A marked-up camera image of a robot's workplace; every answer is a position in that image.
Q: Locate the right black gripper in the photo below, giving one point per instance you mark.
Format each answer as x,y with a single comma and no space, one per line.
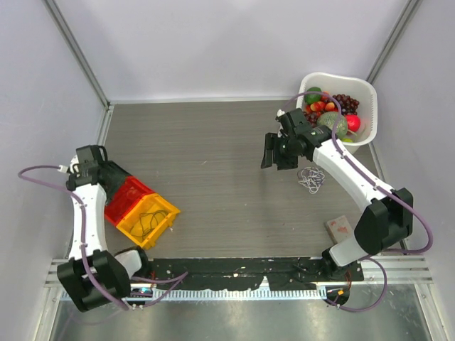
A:
271,143

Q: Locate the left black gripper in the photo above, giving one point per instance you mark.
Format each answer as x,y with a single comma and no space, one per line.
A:
118,180

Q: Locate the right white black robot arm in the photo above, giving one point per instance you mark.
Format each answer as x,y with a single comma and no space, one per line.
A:
386,217

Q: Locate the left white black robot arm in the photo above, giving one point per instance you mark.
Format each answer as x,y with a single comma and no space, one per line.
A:
92,276

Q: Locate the red plastic bin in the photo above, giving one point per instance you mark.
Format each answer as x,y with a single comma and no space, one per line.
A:
125,198

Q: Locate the dark grape cluster left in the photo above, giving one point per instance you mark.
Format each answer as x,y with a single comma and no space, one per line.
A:
312,117

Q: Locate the yellow plastic bin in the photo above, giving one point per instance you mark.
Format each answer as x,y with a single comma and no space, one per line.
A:
148,220

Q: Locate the green lime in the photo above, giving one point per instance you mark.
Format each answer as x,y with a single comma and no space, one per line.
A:
313,95

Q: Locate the green netted melon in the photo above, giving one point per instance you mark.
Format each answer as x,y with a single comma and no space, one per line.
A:
335,122

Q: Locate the red pink apple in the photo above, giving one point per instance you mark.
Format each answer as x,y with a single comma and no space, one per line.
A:
353,122

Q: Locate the dark red grape bunch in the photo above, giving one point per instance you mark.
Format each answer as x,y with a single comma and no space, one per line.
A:
349,105

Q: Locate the white plastic basket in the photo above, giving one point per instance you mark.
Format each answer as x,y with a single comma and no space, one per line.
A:
357,89

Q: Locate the stained grey sponge block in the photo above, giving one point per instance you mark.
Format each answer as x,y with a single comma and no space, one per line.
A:
339,229

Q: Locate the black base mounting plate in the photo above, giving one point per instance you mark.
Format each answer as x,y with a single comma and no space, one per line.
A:
242,274

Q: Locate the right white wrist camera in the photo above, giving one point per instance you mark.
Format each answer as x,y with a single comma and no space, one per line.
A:
281,131

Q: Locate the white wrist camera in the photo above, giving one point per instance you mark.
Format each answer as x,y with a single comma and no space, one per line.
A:
281,131
72,168

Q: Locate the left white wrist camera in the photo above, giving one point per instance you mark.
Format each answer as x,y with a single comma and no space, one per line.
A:
72,168

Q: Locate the white slotted cable duct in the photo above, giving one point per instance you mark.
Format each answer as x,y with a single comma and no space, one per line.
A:
263,293

